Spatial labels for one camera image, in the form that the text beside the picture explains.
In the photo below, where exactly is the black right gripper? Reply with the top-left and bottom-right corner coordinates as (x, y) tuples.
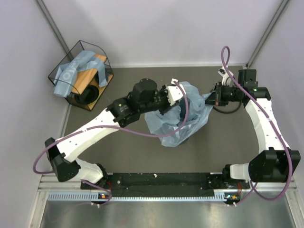
(203, 82), (242, 106)

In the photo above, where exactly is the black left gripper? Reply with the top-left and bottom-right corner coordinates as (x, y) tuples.
(139, 84), (178, 114)

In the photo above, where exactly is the dark blue trash bin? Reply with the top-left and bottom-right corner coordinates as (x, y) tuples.
(177, 97), (190, 148)

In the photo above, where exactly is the black trash bin rim ring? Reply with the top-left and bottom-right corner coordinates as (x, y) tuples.
(210, 87), (244, 114)

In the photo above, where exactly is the light blue printed trash bag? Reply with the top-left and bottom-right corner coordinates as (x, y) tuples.
(54, 50), (108, 98)

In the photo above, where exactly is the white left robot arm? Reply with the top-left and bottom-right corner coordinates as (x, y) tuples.
(45, 78), (186, 188)

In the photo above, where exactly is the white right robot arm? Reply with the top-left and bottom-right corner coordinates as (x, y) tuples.
(205, 67), (301, 188)

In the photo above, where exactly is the black bowl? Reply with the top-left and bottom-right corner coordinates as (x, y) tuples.
(75, 85), (99, 105)

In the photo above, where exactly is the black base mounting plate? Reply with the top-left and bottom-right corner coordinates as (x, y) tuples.
(95, 172), (249, 197)

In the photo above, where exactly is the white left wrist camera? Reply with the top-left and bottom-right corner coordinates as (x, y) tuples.
(165, 78), (186, 107)

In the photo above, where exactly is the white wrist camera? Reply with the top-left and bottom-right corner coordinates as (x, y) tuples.
(218, 66), (231, 86)
(165, 78), (186, 107)

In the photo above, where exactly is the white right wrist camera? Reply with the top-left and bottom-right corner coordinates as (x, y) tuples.
(218, 66), (231, 86)

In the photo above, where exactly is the black wire shelf rack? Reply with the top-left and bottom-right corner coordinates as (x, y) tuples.
(48, 40), (114, 111)

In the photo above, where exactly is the aluminium frame rail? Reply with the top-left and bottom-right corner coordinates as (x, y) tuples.
(38, 172), (297, 202)

